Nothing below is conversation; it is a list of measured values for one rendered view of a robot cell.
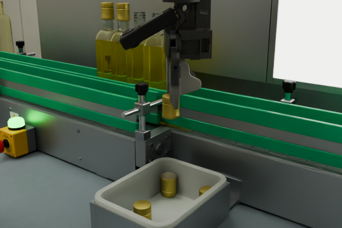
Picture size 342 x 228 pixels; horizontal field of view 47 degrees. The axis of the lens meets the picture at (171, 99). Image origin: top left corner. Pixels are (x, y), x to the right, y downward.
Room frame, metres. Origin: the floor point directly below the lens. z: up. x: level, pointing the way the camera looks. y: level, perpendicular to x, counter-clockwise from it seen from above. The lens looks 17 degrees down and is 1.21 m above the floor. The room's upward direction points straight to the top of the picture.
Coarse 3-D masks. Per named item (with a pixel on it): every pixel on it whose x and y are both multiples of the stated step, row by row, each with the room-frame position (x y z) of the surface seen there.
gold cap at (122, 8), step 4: (116, 4) 1.04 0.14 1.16; (120, 4) 1.02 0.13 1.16; (124, 4) 1.02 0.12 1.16; (128, 4) 1.03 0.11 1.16; (120, 8) 1.02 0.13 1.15; (124, 8) 1.02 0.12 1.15; (128, 8) 1.03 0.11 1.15; (120, 12) 1.02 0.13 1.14; (124, 12) 1.02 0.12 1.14; (128, 12) 1.03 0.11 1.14; (120, 16) 1.02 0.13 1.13; (124, 16) 1.02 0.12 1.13; (128, 16) 1.03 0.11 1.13; (120, 20) 1.02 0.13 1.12; (124, 20) 1.02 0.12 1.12; (128, 20) 1.03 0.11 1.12
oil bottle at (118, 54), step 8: (120, 32) 1.02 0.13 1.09; (112, 40) 1.03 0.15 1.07; (112, 48) 1.03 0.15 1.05; (120, 48) 1.01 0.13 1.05; (112, 56) 1.03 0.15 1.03; (120, 56) 1.01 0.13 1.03; (112, 64) 1.03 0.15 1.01; (120, 64) 1.01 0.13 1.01; (112, 72) 1.03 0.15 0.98; (120, 72) 1.01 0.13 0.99; (120, 80) 1.01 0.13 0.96
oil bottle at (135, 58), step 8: (144, 40) 0.98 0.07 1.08; (136, 48) 0.98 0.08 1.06; (128, 56) 0.99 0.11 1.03; (136, 56) 0.98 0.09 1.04; (128, 64) 0.99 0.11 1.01; (136, 64) 0.98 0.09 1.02; (128, 72) 0.99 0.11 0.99; (136, 72) 0.98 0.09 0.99; (128, 80) 0.99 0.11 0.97; (136, 80) 0.98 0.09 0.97
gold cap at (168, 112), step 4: (164, 96) 0.74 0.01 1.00; (168, 96) 0.74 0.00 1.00; (164, 100) 0.73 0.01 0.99; (168, 100) 0.73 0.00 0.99; (164, 104) 0.73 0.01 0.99; (168, 104) 0.73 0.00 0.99; (164, 108) 0.73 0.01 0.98; (168, 108) 0.73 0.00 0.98; (172, 108) 0.73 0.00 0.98; (164, 112) 0.73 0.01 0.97; (168, 112) 0.73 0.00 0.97; (172, 112) 0.73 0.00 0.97; (176, 112) 0.73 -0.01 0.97; (164, 116) 0.73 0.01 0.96; (168, 116) 0.73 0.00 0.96; (172, 116) 0.73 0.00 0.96; (176, 116) 0.73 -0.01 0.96
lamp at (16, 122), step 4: (12, 120) 1.02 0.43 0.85; (16, 120) 1.02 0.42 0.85; (20, 120) 1.02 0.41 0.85; (8, 124) 1.02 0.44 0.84; (12, 124) 1.01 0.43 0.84; (16, 124) 1.01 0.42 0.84; (20, 124) 1.02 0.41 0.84; (24, 124) 1.04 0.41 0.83; (8, 128) 1.02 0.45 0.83; (12, 128) 1.01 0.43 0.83; (16, 128) 1.01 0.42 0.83; (20, 128) 1.02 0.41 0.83
